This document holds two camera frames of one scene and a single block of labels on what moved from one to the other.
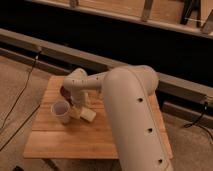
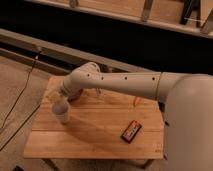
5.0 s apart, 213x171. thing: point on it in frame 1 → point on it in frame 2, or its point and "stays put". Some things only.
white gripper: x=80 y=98 → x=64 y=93
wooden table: x=78 y=138 stays put
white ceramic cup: x=60 y=110 stays put
